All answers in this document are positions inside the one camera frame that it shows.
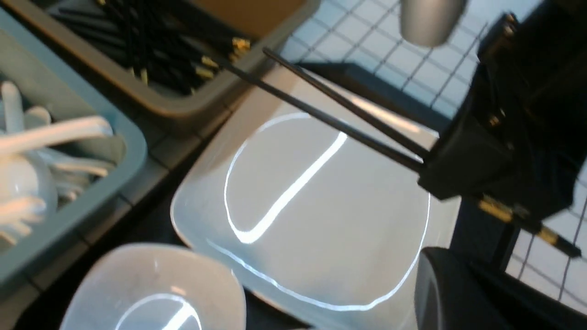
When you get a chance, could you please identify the black serving tray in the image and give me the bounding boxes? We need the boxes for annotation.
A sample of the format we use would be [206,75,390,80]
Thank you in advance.
[11,62,520,330]

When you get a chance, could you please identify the white checked tablecloth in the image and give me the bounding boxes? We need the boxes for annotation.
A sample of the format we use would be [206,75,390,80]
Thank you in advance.
[281,0,586,313]

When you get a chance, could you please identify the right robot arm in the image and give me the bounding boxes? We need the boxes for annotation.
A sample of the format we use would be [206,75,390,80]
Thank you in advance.
[399,0,468,48]

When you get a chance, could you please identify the brown plastic bin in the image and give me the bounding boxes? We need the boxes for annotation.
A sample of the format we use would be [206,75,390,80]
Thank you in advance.
[1,0,320,124]

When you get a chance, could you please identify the pile of black chopsticks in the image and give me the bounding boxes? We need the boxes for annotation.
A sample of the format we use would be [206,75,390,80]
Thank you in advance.
[48,0,254,96]

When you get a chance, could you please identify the white bowl tray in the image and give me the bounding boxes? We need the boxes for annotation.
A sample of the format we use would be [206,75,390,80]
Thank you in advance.
[60,243,247,330]

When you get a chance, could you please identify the black chopstick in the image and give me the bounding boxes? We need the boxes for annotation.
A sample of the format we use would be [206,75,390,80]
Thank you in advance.
[224,65,423,173]
[263,48,581,258]

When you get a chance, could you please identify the large white square plate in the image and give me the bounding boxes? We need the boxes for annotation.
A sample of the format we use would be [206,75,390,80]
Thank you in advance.
[170,87,461,330]

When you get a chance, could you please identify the teal plastic bin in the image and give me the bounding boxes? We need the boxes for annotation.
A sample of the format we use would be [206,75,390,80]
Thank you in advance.
[0,10,147,291]

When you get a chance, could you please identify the pile of white spoons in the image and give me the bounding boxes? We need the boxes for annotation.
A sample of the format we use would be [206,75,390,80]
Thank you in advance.
[1,81,115,249]

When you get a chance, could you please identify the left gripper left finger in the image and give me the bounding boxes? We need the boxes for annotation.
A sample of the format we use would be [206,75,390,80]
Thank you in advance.
[414,247,587,330]

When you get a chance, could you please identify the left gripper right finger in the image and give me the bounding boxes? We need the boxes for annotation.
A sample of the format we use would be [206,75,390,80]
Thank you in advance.
[418,0,587,220]

